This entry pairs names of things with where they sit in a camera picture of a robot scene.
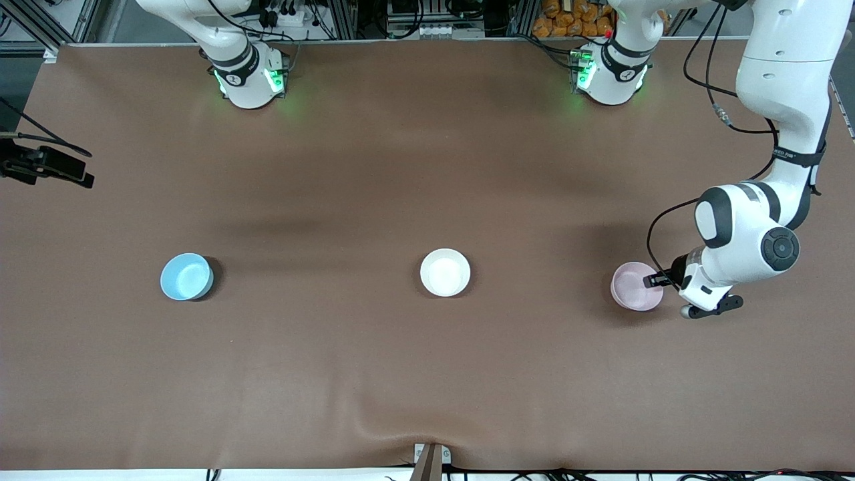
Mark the pink bowl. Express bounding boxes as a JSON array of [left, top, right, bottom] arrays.
[[611, 261, 666, 312]]

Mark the blue bowl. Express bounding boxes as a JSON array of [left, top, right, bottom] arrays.
[[160, 253, 216, 301]]

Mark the white bowl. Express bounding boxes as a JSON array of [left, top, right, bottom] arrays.
[[419, 248, 472, 297]]

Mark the brown table mat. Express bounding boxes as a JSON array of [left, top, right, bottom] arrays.
[[0, 37, 855, 472]]

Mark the white power strip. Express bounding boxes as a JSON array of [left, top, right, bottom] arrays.
[[263, 0, 316, 29]]

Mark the orange bagged items pile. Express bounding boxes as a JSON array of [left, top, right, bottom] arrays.
[[532, 0, 616, 39]]

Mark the white electronic device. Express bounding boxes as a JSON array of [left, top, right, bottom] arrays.
[[415, 22, 486, 39]]

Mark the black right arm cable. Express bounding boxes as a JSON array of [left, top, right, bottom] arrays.
[[0, 98, 93, 158]]

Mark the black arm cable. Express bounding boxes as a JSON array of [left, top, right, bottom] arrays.
[[0, 98, 93, 158], [646, 0, 784, 292]]

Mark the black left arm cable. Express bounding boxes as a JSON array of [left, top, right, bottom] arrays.
[[646, 0, 784, 292]]

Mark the aluminium frame strut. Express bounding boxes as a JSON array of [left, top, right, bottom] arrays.
[[5, 0, 62, 62]]

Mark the black base cable bundle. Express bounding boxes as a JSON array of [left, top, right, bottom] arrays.
[[518, 32, 578, 73]]

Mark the metal bracket with post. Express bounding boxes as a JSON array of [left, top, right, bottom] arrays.
[[409, 442, 453, 481]]

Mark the aluminium frame post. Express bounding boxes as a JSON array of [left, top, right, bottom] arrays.
[[508, 0, 536, 37], [327, 0, 359, 39]]

